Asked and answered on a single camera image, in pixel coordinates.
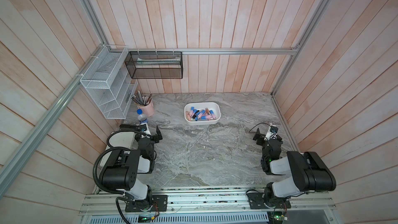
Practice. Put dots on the white wire mesh shelf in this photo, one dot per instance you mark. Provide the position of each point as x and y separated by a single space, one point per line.
108 82

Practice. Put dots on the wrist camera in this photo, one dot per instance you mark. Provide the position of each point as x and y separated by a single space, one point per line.
145 130
271 133

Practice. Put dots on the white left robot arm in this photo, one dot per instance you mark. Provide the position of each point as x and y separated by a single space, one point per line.
116 169

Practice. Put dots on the small clear water bottle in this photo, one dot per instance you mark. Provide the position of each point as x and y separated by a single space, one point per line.
141 116

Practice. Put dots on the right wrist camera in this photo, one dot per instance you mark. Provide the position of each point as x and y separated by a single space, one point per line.
271 133

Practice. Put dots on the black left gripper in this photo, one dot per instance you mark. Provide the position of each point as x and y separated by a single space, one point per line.
154 137

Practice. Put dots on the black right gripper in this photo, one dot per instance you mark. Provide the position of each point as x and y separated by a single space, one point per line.
261 137

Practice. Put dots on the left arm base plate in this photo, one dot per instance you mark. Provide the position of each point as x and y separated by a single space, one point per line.
151 204

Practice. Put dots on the white book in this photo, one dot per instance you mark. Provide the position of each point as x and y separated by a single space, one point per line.
121 139

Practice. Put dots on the pink round cup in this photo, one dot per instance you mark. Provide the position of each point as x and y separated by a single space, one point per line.
148 110

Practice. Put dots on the pens in cup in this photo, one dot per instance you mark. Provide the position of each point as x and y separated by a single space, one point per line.
139 99

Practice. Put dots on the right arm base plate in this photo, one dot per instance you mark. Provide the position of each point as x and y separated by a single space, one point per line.
258 200

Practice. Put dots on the black stapler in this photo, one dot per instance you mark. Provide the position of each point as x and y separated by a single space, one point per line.
130 127

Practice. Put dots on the white plastic storage box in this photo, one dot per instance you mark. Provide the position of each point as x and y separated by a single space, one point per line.
202 106

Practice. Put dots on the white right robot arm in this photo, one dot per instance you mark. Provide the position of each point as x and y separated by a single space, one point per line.
306 172

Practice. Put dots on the black mesh wall basket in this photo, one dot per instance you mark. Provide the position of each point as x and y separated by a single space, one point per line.
154 64

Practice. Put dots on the pink blue lipstick tube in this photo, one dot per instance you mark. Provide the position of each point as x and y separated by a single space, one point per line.
213 114

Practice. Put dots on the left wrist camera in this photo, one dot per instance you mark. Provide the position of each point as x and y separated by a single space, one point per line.
145 130

